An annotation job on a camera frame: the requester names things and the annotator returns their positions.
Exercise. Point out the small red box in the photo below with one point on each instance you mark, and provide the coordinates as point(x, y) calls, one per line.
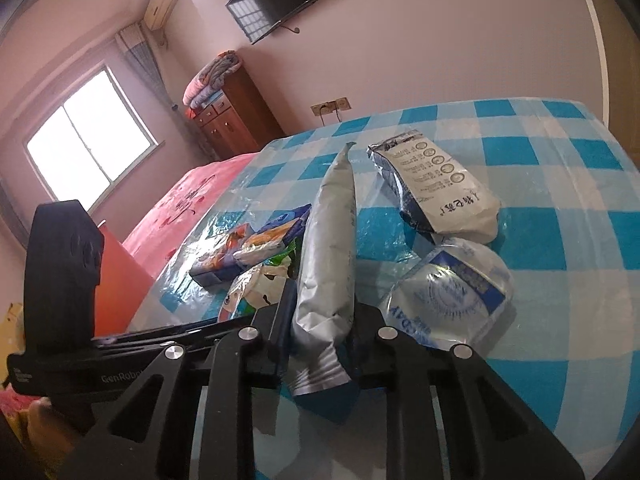
point(192, 112)

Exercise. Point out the blue tissue packet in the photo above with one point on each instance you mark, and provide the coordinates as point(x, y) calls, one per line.
point(280, 222)

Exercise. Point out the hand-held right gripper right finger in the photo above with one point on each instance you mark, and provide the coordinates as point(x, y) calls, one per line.
point(370, 355)

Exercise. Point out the orange plastic basin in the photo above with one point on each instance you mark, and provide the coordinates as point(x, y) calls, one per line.
point(120, 285)

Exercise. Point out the white air conditioner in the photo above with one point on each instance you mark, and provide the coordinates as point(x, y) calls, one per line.
point(160, 7)

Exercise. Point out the white printed paper bag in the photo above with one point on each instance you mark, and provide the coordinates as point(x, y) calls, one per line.
point(440, 195)

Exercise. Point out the window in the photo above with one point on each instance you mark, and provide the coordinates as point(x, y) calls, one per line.
point(85, 145)

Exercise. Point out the grey curtain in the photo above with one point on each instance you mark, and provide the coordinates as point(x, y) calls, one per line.
point(150, 75)

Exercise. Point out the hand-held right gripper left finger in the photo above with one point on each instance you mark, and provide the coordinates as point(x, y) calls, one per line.
point(267, 345)

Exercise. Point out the pink printed bed blanket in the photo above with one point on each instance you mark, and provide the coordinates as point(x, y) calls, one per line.
point(185, 195)

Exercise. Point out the crushed white plastic bottle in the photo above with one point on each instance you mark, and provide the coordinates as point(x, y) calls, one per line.
point(450, 295)

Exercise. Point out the brown wooden cabinet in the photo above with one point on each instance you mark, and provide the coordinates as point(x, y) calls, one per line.
point(245, 115)

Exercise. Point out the person's left hand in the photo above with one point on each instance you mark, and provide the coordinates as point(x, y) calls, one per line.
point(47, 430)

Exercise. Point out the beige wall socket row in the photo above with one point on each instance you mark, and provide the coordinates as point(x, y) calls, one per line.
point(330, 106)

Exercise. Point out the grey foil bag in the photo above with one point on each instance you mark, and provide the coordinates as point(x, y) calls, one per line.
point(327, 260)

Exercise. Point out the folded pink blankets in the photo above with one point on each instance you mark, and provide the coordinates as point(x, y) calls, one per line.
point(210, 80)

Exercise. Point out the blue checked tablecloth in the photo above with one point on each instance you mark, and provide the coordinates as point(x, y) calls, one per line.
point(550, 210)

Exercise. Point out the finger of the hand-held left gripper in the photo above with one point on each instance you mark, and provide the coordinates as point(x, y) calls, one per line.
point(175, 334)

